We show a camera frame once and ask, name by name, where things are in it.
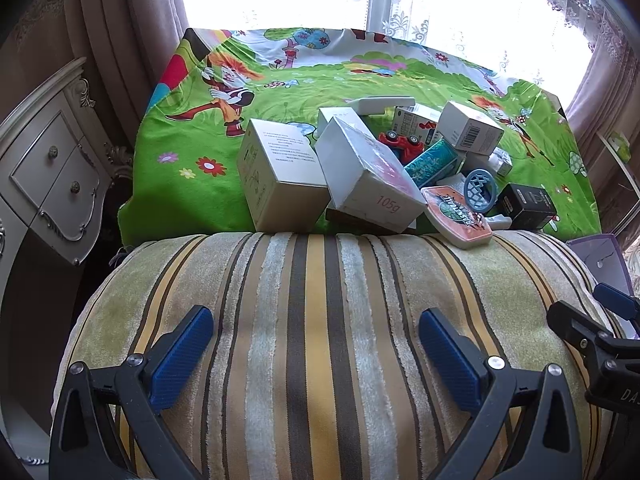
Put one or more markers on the black small carton box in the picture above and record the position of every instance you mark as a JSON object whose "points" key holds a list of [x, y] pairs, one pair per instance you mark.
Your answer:
{"points": [[530, 208]]}

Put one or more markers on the white barcode medicine box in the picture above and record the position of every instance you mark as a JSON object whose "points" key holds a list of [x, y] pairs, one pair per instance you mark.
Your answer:
{"points": [[419, 121]]}

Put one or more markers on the beige tall carton box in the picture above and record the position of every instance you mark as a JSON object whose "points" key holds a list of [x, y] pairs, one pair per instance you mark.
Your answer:
{"points": [[281, 178]]}

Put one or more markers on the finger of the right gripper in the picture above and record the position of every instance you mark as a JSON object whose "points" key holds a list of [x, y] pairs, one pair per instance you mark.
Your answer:
{"points": [[588, 337], [625, 306]]}

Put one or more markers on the wooden side shelf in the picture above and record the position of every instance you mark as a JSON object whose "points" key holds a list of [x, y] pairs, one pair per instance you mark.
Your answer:
{"points": [[618, 199]]}

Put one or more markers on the white silver small box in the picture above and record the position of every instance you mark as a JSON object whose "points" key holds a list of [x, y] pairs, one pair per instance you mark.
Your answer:
{"points": [[500, 162]]}

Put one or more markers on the green cartoon table cloth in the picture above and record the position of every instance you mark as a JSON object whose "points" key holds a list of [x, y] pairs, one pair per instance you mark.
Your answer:
{"points": [[185, 179]]}

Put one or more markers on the red toy truck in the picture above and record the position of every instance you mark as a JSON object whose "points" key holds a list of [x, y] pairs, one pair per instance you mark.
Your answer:
{"points": [[406, 148]]}

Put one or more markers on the left pink curtain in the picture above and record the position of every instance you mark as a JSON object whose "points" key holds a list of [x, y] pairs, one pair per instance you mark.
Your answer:
{"points": [[126, 45]]}

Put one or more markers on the purple storage box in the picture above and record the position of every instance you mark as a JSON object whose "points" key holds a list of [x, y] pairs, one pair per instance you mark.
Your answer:
{"points": [[602, 256]]}

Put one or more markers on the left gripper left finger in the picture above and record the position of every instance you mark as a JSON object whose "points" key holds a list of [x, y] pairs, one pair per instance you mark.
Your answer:
{"points": [[85, 443]]}

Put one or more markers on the cream ornate dresser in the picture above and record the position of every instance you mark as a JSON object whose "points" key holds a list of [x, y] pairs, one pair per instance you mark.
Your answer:
{"points": [[57, 163]]}

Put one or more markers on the pink curtain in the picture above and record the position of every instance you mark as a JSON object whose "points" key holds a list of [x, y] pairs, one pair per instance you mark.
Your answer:
{"points": [[606, 92], [126, 45]]}

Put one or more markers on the teal green carton box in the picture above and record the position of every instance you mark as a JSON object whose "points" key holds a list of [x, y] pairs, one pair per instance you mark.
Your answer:
{"points": [[437, 162]]}

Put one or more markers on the striped sofa cushion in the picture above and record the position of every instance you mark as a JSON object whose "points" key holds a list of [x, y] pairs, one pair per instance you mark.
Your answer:
{"points": [[315, 369]]}

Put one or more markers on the right pink curtain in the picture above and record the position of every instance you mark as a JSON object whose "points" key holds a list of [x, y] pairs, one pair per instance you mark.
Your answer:
{"points": [[606, 92]]}

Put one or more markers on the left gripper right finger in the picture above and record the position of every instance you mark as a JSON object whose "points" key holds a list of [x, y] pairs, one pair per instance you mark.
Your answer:
{"points": [[545, 441]]}

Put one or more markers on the white pink 105g box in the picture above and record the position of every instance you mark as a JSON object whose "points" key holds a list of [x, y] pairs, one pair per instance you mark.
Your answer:
{"points": [[365, 178]]}

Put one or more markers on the white barcode cube box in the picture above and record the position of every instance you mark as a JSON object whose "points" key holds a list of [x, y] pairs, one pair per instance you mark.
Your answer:
{"points": [[468, 130]]}

